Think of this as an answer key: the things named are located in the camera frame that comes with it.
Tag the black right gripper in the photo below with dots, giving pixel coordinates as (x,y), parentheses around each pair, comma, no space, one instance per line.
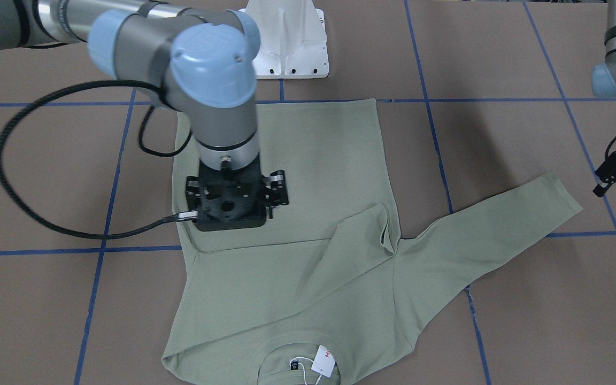
(278,188)

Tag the green long sleeve shirt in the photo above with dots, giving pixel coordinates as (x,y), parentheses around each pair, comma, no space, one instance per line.
(330,277)

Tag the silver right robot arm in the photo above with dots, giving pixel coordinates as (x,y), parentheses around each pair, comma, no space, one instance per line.
(195,62)

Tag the white metal mounting plate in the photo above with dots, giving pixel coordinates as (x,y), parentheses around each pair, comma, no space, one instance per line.
(293,40)

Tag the white paper price tag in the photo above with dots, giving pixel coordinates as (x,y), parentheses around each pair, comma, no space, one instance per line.
(323,362)

